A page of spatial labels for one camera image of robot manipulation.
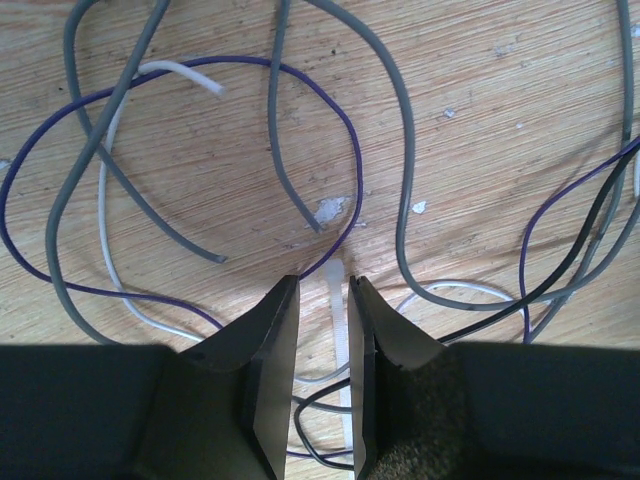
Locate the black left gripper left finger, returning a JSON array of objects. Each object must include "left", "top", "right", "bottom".
[{"left": 1, "top": 276, "right": 299, "bottom": 479}]

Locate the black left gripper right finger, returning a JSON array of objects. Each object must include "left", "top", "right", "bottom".
[{"left": 348, "top": 277, "right": 639, "bottom": 479}]

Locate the translucent white zip tie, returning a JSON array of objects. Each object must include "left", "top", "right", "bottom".
[{"left": 324, "top": 258, "right": 353, "bottom": 449}]

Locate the grey thin wire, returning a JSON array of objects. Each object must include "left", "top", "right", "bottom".
[{"left": 44, "top": 0, "right": 640, "bottom": 414}]

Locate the black thin wire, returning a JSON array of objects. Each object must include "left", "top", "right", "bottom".
[{"left": 293, "top": 137, "right": 640, "bottom": 471}]

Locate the white thin wire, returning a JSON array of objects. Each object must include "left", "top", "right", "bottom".
[{"left": 97, "top": 60, "right": 640, "bottom": 386}]

